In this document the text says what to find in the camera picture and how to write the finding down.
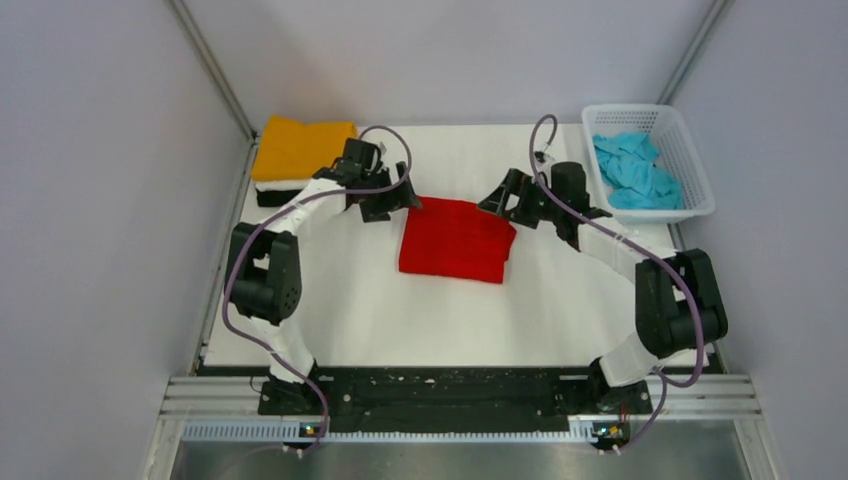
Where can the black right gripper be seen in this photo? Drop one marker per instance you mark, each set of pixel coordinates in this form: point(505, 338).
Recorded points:
point(520, 184)

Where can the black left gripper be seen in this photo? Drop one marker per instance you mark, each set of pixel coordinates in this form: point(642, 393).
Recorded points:
point(398, 198)

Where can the red t-shirt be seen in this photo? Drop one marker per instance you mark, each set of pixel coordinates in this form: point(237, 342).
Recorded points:
point(454, 239)

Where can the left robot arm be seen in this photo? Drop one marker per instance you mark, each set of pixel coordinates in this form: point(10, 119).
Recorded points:
point(264, 286)

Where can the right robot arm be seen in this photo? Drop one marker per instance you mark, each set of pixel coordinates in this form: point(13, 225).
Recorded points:
point(678, 308)

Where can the light blue t-shirt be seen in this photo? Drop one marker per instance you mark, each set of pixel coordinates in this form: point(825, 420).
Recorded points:
point(627, 164)

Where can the folded orange t-shirt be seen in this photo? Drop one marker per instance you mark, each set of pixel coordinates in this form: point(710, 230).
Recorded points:
point(290, 150)

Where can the folded black t-shirt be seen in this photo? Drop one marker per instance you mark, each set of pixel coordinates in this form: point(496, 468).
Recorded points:
point(275, 198)

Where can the folded white t-shirt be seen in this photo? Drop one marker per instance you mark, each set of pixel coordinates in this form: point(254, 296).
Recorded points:
point(281, 185)

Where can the white plastic basket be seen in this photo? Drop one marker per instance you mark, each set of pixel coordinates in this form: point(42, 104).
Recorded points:
point(678, 155)

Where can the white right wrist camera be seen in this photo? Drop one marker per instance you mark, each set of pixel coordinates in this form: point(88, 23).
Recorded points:
point(542, 159)

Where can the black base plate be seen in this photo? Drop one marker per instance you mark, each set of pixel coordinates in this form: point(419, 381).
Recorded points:
point(478, 400)

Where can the aluminium frame rail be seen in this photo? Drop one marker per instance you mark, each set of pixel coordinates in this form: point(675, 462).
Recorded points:
point(227, 409)

